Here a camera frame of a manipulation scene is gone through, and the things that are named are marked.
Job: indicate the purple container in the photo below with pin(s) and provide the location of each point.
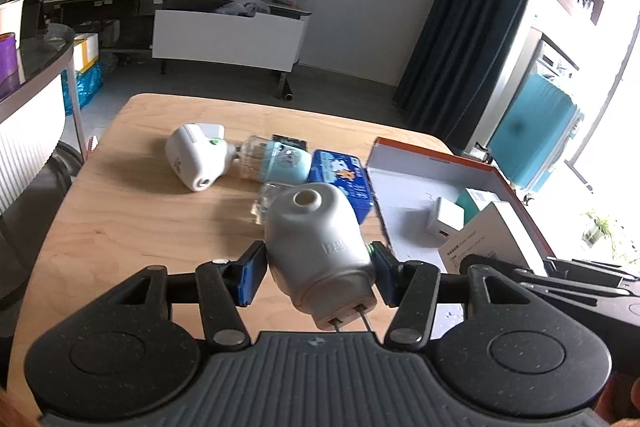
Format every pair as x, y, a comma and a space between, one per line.
6, 67

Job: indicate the white container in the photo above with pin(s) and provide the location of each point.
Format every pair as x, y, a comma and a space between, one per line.
10, 18

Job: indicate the blue tin box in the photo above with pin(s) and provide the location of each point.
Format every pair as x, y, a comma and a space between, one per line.
345, 177

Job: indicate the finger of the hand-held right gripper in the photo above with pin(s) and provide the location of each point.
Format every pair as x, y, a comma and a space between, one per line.
595, 268
570, 284

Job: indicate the black roll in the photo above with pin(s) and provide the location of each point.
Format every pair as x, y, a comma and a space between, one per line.
287, 92

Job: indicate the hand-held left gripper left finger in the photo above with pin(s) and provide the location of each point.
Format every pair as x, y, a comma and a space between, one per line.
250, 274

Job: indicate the teal carton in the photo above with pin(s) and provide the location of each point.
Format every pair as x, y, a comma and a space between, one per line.
475, 202

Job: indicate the dark chair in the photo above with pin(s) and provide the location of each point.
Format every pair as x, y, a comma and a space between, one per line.
60, 167

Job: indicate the white charger cube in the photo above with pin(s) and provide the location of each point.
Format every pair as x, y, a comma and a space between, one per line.
442, 219

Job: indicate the blue plastic bag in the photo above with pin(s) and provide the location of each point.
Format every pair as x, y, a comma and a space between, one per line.
82, 89

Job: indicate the white and yellow carton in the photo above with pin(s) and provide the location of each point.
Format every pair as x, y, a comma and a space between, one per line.
86, 52

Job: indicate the white television cabinet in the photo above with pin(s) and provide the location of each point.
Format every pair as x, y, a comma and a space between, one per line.
225, 42

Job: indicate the dark blue curtain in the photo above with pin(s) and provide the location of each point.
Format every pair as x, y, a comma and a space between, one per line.
465, 32

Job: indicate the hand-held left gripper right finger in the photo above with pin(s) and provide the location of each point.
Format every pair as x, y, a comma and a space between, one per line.
384, 278

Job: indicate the blue cup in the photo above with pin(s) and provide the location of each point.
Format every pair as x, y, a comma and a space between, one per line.
280, 162

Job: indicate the crumpled clear bag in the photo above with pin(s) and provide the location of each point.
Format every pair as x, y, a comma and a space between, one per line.
245, 7

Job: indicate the light blue suitcase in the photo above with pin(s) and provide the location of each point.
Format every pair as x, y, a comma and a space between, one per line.
537, 132

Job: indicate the white washing machine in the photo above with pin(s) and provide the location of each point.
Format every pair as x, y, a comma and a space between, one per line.
555, 57

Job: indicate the small clear plastic bottle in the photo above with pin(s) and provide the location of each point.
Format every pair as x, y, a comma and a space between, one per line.
262, 204

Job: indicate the small potted plant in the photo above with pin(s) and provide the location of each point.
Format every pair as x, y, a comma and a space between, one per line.
597, 229

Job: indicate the curved white counter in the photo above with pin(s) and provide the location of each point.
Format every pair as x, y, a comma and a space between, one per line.
30, 74

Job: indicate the cardboard box with orange rim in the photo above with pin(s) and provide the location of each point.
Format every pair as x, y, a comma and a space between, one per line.
405, 192

